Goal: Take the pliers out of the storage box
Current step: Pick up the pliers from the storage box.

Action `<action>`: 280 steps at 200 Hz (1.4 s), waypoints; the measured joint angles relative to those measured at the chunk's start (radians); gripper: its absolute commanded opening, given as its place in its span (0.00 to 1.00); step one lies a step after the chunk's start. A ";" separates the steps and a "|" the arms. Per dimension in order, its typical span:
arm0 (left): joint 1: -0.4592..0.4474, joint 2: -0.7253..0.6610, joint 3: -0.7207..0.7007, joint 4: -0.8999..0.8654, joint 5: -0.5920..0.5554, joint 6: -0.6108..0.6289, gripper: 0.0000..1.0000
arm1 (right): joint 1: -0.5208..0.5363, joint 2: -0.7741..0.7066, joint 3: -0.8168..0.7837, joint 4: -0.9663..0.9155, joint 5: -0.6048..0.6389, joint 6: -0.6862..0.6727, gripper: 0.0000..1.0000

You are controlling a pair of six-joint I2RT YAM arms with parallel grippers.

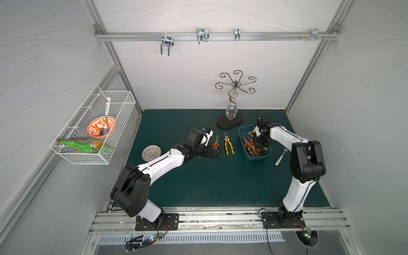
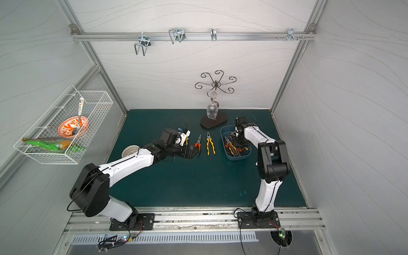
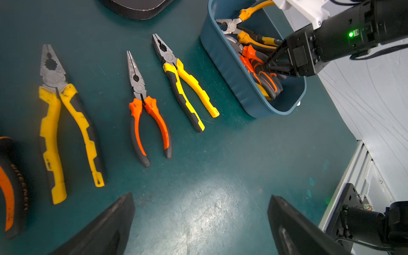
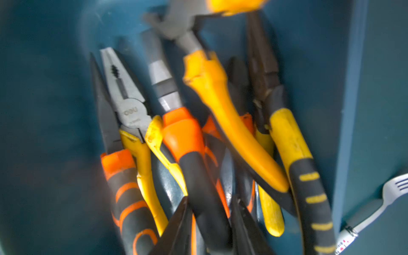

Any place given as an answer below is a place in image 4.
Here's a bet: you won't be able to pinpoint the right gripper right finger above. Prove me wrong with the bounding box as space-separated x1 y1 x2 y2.
231 196 276 255

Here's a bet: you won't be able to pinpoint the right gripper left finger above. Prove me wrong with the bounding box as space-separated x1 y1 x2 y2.
149 197 193 255

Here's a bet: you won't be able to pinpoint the orange striped black pliers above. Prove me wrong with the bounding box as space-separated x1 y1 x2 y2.
90 55 159 255

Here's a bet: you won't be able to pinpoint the black yellow striped pliers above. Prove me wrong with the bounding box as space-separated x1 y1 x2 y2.
246 11 336 255

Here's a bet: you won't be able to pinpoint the blue storage box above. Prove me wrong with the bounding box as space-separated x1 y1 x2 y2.
1 1 355 255

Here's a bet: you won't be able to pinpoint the silver fork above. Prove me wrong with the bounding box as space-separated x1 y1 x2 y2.
335 172 408 255

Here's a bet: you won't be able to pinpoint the yellow handled end nippers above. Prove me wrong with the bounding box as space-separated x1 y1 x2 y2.
143 1 297 216

